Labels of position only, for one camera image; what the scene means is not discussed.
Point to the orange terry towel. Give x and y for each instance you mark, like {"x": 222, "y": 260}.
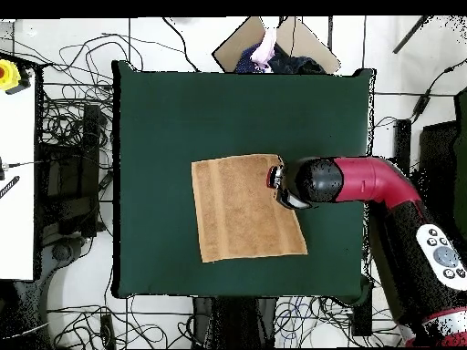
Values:
{"x": 240, "y": 207}

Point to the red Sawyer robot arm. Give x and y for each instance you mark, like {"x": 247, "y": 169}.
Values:
{"x": 379, "y": 182}

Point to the dark green table cloth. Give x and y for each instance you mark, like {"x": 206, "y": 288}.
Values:
{"x": 182, "y": 109}

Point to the dark navy garment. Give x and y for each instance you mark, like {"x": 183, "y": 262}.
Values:
{"x": 295, "y": 65}

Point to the blue dotted garment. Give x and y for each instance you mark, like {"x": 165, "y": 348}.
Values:
{"x": 246, "y": 60}

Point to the white pink garment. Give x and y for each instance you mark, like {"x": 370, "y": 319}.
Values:
{"x": 265, "y": 47}

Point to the black equipment stand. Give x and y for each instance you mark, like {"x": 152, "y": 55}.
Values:
{"x": 403, "y": 138}
{"x": 89, "y": 164}

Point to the brown cardboard box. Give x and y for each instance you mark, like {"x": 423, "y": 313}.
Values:
{"x": 233, "y": 43}

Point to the dark green draped fabric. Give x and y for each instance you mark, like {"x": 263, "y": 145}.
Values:
{"x": 461, "y": 146}

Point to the black rod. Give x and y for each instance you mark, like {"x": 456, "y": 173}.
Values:
{"x": 410, "y": 35}

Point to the grey stand base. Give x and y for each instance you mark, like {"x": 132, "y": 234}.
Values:
{"x": 62, "y": 251}

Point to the white desk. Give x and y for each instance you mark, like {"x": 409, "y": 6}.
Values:
{"x": 16, "y": 182}

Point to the black button holder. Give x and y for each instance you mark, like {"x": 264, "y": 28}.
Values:
{"x": 22, "y": 82}

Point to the yellow emergency stop button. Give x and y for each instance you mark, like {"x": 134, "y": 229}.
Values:
{"x": 7, "y": 74}

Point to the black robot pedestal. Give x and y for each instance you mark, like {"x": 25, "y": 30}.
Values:
{"x": 233, "y": 321}

